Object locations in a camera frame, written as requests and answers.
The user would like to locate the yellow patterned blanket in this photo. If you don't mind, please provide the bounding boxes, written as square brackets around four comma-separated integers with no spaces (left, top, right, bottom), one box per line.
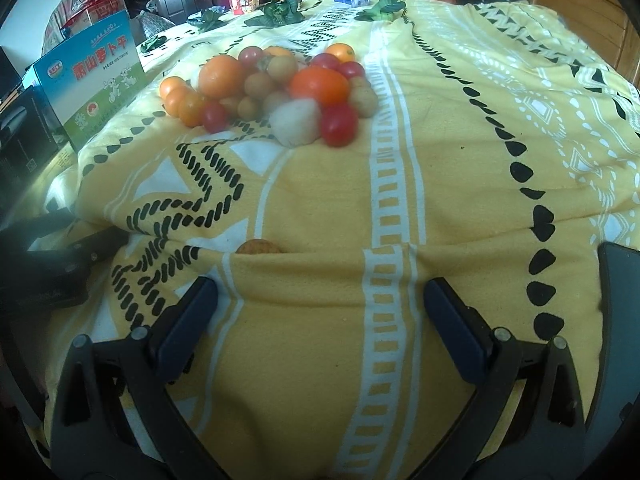
[42,0,640,480]

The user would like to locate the blue and green carton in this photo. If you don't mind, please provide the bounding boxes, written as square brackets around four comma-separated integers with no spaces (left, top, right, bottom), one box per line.
[22,10,147,152]

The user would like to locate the white peeled fruit chunk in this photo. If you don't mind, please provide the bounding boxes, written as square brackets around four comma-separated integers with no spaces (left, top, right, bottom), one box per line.
[269,99,322,148]

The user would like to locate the cluster of tan longans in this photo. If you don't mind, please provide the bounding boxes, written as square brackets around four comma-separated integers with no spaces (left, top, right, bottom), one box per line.
[220,55,379,122]

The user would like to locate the long black carton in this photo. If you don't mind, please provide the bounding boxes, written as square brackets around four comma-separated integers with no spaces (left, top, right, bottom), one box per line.
[0,85,61,176]

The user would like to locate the pile of mixed fruit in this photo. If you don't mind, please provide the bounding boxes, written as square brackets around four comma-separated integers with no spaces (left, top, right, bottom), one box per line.
[201,46,367,148]

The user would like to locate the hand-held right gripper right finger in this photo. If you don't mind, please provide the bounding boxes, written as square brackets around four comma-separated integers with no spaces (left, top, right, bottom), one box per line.
[422,277,588,480]

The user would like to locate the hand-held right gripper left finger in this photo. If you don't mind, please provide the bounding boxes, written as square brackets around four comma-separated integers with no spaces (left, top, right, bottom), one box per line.
[50,276,231,480]

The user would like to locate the patterned plastic bag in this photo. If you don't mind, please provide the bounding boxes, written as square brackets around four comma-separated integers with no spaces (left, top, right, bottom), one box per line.
[130,10,176,41]

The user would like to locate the small orange tangerine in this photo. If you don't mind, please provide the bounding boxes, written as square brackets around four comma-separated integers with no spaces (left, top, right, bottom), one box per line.
[236,240,282,256]

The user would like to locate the wooden bed frame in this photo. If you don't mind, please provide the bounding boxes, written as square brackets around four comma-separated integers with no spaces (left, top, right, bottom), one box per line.
[530,0,640,91]

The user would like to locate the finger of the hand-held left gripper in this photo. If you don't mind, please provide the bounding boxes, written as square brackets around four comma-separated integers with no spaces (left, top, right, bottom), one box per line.
[30,229,131,274]
[0,205,77,257]

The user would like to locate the black flat object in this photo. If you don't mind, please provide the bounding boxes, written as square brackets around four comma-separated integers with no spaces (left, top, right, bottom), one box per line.
[597,242,640,413]

